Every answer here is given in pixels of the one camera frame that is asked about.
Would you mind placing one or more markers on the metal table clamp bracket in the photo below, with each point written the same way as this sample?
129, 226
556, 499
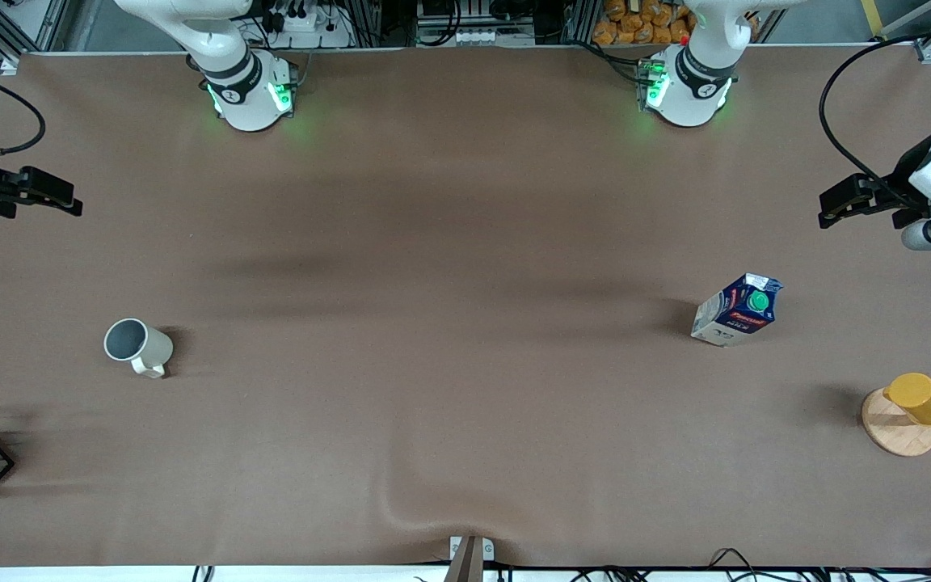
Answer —
469, 558

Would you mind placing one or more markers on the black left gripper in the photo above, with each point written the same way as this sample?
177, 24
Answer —
905, 179

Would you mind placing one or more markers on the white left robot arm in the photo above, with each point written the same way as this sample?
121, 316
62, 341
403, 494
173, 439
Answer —
692, 97

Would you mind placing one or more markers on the yellow plastic cup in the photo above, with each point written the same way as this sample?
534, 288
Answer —
922, 400

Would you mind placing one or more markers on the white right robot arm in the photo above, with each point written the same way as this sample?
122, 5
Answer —
247, 89

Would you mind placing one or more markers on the round wooden cup stand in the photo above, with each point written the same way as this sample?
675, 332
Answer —
894, 432

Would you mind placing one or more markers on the blue white milk carton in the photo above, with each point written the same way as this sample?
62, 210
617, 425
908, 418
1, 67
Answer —
736, 315

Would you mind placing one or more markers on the white mug grey inside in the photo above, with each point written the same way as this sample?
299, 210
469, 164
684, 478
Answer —
150, 347

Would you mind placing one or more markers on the brown table cloth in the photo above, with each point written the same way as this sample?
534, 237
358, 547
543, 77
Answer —
433, 242

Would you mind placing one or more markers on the orange snack bags pile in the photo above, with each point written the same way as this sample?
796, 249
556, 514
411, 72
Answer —
635, 24

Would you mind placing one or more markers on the white power strip with plugs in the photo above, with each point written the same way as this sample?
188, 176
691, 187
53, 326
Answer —
304, 24

